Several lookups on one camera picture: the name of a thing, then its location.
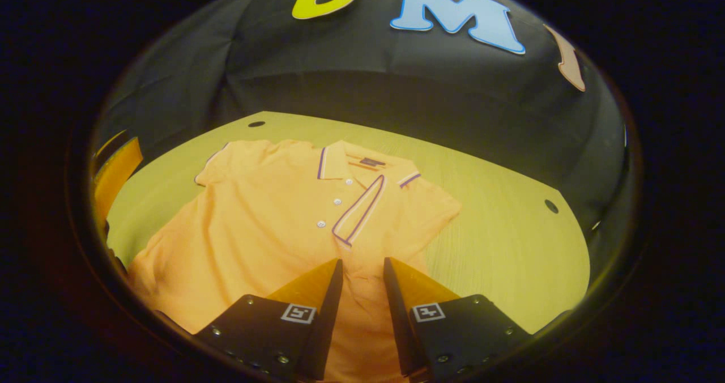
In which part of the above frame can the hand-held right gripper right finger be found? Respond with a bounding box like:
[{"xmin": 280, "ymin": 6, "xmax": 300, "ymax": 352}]
[{"xmin": 383, "ymin": 257, "xmax": 533, "ymax": 383}]

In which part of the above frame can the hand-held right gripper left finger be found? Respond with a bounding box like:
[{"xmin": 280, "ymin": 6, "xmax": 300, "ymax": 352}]
[{"xmin": 193, "ymin": 258, "xmax": 344, "ymax": 382}]

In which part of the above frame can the orange T-shirt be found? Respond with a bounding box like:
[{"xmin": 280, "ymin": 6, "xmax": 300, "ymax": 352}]
[{"xmin": 127, "ymin": 139, "xmax": 462, "ymax": 383}]

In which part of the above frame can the black backdrop cloth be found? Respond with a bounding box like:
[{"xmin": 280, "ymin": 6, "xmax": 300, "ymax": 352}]
[{"xmin": 91, "ymin": 0, "xmax": 629, "ymax": 242}]

